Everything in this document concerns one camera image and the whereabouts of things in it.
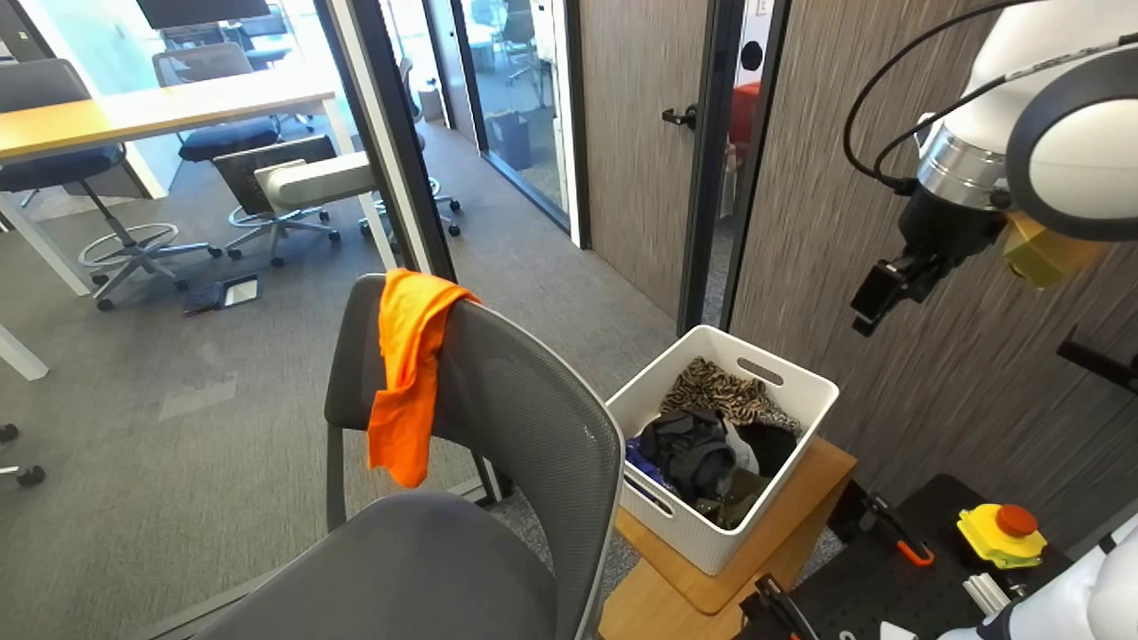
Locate blue swivel office chair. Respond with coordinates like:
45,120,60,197
0,57,226,313

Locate light wooden stool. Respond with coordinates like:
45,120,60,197
597,437,862,640

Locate wooden office desk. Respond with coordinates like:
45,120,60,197
0,65,400,298

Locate grey plastic chair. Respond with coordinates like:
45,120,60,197
152,273,628,640

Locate black chair caster base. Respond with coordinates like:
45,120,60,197
0,418,50,492

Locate yellow emergency stop button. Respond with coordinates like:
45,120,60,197
952,500,1052,574

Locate beige seat office chair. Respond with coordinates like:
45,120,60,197
210,130,400,270

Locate white plastic box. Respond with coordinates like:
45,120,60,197
600,319,843,578

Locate glass partition post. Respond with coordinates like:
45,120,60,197
314,0,460,280

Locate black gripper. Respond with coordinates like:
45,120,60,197
851,187,1010,339

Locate wood grain door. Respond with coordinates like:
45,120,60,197
575,0,713,325

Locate orange handled tool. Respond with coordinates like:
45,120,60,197
869,494,939,570

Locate floor power box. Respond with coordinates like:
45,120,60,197
182,273,263,317

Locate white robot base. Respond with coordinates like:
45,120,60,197
946,512,1138,640

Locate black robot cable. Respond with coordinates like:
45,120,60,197
843,0,1023,187

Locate black cloth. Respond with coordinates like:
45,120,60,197
741,418,801,482

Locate leopard print cloth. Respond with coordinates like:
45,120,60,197
659,357,801,437

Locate blue bandana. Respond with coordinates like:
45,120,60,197
621,437,670,480

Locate blue seat office chair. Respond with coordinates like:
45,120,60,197
173,114,289,162

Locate orange shirt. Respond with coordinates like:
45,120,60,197
367,268,476,492

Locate olive polka dot cloth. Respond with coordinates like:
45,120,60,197
705,467,775,530

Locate black monitor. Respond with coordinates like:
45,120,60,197
136,0,277,31

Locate black clamp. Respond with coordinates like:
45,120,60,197
741,574,822,640

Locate yellow translucent camera mount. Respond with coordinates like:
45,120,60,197
991,210,1113,296

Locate black door handle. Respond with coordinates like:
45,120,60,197
659,103,705,136

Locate black door frame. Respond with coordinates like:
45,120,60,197
677,0,792,339

